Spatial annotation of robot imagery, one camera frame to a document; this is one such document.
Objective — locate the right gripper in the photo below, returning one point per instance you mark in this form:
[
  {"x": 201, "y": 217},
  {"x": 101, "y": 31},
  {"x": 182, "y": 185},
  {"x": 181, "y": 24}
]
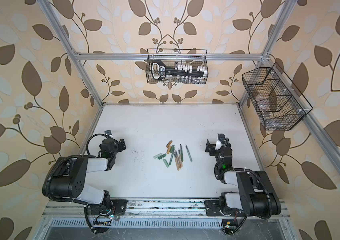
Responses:
[{"x": 212, "y": 152}]

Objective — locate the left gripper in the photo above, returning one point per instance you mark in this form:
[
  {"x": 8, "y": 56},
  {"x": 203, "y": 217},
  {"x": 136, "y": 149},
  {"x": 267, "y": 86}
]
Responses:
[{"x": 118, "y": 145}]

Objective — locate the dark green pen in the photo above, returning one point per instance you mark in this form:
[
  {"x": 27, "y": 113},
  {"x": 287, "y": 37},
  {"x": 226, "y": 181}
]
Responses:
[
  {"x": 181, "y": 153},
  {"x": 189, "y": 154}
]

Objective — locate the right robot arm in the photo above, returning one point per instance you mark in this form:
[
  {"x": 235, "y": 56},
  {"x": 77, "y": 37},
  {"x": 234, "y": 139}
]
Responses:
[{"x": 255, "y": 195}]

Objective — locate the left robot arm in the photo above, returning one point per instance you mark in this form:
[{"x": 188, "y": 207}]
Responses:
[{"x": 66, "y": 180}]

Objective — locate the tan pen cap lower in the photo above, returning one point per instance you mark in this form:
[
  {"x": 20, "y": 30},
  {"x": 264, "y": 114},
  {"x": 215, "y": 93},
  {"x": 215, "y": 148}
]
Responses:
[{"x": 168, "y": 149}]

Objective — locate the light green cap lower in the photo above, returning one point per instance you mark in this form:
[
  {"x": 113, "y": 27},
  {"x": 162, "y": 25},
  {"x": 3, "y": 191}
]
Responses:
[{"x": 166, "y": 163}]

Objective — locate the black socket tool set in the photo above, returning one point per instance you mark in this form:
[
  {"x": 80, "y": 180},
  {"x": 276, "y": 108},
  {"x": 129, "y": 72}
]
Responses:
[{"x": 160, "y": 71}]

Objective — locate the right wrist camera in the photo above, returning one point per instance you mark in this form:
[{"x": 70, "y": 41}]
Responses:
[{"x": 219, "y": 141}]

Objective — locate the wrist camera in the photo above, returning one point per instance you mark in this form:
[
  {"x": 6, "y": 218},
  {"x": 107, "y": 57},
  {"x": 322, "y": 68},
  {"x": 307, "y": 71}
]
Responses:
[
  {"x": 108, "y": 133},
  {"x": 219, "y": 141}
]

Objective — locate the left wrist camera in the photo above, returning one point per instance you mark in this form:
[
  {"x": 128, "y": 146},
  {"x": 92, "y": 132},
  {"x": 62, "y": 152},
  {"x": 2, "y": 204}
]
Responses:
[{"x": 108, "y": 133}]

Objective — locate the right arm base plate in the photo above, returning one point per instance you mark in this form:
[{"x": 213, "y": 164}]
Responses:
[{"x": 213, "y": 208}]

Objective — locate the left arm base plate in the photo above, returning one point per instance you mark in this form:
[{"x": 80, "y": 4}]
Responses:
[{"x": 117, "y": 208}]

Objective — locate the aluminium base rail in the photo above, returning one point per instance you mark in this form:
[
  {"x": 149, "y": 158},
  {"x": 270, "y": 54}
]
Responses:
[{"x": 139, "y": 208}]

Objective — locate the side wire basket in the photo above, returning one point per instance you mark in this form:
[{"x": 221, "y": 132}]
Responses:
[{"x": 279, "y": 103}]

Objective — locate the back wire basket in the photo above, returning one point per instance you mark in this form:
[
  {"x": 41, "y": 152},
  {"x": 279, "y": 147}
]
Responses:
[{"x": 194, "y": 57}]

